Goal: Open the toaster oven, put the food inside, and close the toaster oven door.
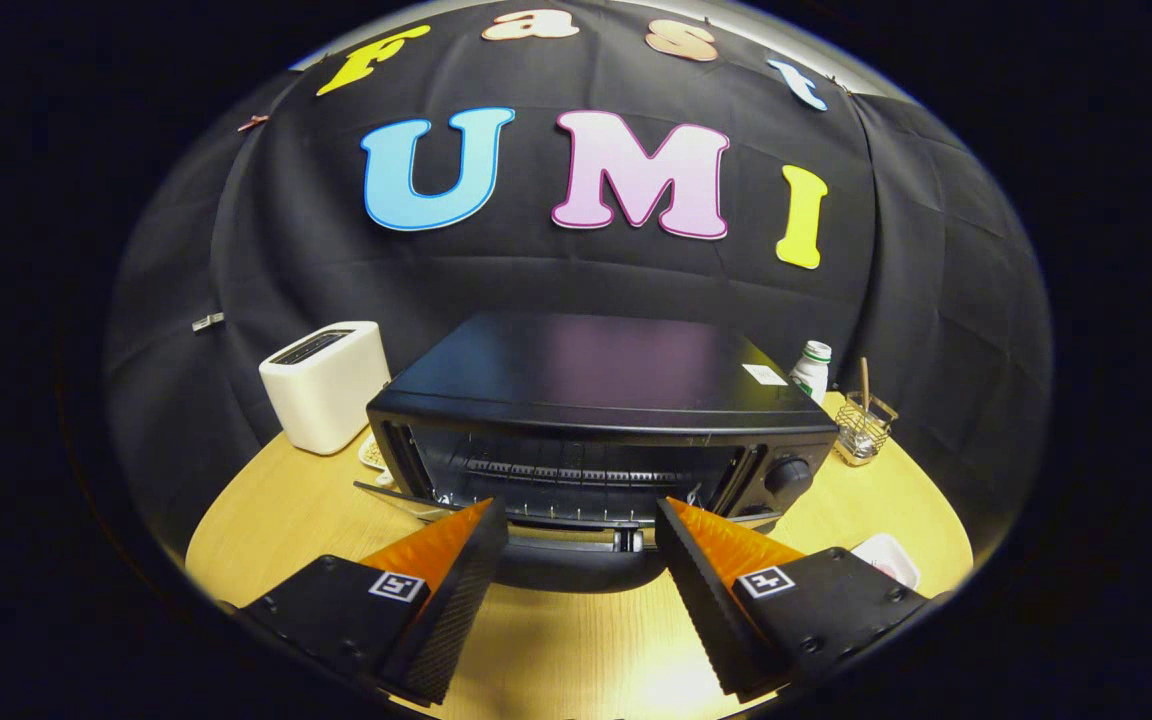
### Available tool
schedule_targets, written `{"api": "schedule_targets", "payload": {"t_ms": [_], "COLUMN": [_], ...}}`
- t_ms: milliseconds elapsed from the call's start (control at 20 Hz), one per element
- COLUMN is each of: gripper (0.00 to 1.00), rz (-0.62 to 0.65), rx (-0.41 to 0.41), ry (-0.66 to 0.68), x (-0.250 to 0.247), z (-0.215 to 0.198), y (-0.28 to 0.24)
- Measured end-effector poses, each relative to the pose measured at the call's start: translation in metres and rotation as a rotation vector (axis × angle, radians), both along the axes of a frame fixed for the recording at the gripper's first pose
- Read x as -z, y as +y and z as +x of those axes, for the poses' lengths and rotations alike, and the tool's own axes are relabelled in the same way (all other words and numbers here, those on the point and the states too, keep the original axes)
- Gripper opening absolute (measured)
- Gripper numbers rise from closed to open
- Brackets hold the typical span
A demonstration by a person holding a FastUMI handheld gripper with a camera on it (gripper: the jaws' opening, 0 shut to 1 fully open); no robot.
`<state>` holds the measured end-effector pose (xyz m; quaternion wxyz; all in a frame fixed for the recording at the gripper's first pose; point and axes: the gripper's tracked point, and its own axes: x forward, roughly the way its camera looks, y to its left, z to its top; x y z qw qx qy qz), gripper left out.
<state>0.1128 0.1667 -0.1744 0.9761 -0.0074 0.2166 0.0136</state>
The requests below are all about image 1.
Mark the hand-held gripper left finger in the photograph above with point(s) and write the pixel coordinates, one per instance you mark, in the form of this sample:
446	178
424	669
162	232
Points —
451	620

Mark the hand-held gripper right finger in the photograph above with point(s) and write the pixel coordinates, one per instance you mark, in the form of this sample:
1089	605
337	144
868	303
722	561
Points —
711	620

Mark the black toaster oven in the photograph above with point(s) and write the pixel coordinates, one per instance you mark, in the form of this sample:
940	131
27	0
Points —
586	370

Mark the white bottle with green label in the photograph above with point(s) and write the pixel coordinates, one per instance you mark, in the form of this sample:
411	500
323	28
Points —
813	372

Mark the small silver clip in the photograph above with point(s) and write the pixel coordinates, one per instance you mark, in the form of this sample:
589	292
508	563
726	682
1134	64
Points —
208	321

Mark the white bread toaster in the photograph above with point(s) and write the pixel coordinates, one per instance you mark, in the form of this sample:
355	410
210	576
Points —
321	395

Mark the white square plate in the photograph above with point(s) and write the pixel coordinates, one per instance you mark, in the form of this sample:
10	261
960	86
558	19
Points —
886	555

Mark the small red clip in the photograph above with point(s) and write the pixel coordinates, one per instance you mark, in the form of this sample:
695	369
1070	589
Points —
253	123

